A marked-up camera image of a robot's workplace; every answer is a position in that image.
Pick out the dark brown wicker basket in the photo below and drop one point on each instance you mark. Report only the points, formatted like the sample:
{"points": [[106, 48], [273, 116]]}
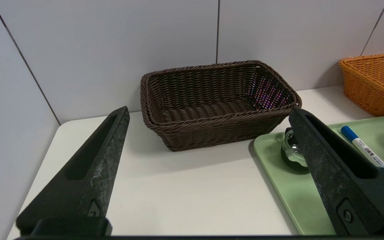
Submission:
{"points": [[212, 130]]}

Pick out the dark glass ashtray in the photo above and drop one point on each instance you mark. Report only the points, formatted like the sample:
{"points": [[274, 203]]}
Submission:
{"points": [[292, 150]]}

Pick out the light green plastic tray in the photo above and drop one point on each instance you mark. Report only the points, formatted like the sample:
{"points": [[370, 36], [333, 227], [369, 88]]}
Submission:
{"points": [[288, 190]]}

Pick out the orange wicker basket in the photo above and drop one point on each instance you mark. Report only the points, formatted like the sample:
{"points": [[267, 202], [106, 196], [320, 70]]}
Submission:
{"points": [[375, 83]]}

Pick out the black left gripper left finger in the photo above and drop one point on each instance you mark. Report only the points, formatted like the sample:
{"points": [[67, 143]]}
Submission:
{"points": [[88, 173]]}

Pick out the blue white marker pen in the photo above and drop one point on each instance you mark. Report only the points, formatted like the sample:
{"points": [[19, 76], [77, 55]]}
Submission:
{"points": [[362, 145]]}

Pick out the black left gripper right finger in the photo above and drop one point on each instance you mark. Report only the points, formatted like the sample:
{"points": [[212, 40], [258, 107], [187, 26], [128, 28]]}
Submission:
{"points": [[338, 180]]}

